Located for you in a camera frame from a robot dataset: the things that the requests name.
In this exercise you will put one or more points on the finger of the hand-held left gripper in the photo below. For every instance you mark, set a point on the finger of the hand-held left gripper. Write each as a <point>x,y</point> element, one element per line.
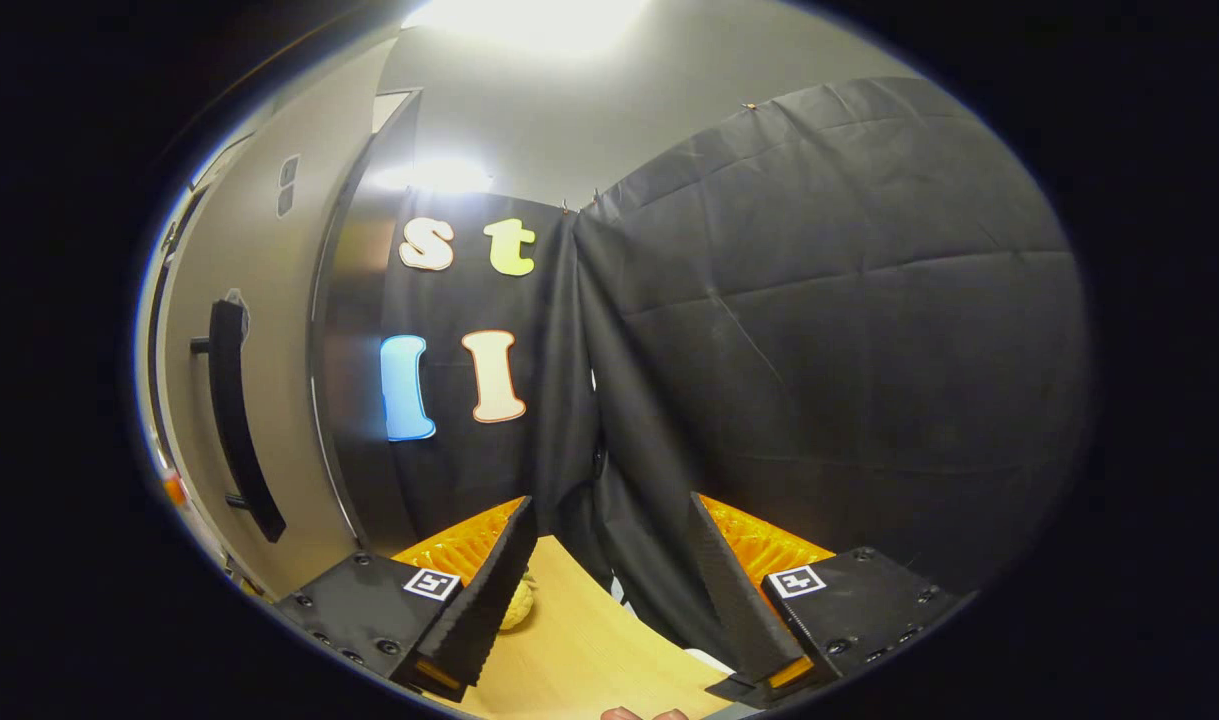
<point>176,490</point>

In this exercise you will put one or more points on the pale yellow lumpy object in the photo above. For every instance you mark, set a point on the pale yellow lumpy object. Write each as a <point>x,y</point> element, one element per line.
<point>519,605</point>

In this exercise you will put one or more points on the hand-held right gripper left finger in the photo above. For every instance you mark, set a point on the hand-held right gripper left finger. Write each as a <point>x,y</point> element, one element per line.
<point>489,600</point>

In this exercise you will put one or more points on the white cabinet door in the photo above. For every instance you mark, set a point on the white cabinet door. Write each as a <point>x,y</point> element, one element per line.
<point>269,350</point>

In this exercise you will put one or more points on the black backdrop cloth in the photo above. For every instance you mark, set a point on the black backdrop cloth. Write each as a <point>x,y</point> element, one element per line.
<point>819,350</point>
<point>549,300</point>

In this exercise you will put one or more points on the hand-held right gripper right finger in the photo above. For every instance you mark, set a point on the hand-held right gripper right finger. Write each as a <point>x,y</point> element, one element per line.
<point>734,600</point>

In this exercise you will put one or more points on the ceiling light panel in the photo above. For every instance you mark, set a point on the ceiling light panel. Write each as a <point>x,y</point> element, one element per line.
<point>529,20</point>

